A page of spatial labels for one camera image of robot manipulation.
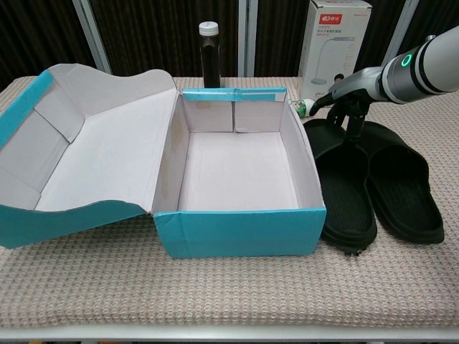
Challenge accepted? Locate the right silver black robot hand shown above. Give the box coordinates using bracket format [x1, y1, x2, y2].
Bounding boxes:
[308, 66, 387, 145]

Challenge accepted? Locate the black slipper with frayed heel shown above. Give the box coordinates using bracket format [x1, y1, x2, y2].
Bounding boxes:
[303, 118, 378, 257]

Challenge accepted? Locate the black slipper with smooth heel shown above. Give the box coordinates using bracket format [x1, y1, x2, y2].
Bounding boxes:
[358, 120, 445, 247]

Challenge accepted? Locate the table with beige tablecloth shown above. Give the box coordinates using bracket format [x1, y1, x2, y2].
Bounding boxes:
[0, 75, 459, 329]

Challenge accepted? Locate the light blue cardboard shoe box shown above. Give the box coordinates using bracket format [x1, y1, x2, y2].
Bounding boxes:
[0, 63, 328, 259]

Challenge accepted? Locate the white desk lamp carton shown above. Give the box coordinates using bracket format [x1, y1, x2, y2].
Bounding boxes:
[298, 0, 372, 100]

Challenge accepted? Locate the small green white bottle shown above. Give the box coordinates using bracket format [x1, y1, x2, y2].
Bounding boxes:
[292, 98, 317, 118]

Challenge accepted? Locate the dark brown curtain panel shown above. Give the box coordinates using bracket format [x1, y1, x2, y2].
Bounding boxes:
[0, 0, 97, 90]
[89, 0, 240, 78]
[255, 0, 410, 78]
[401, 0, 459, 47]

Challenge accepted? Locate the dark brown bottle white cap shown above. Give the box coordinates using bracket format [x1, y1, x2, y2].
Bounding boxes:
[199, 21, 222, 88]

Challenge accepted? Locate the grey aluminium partition post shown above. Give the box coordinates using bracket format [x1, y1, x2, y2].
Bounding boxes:
[71, 0, 111, 73]
[383, 0, 421, 62]
[238, 0, 257, 78]

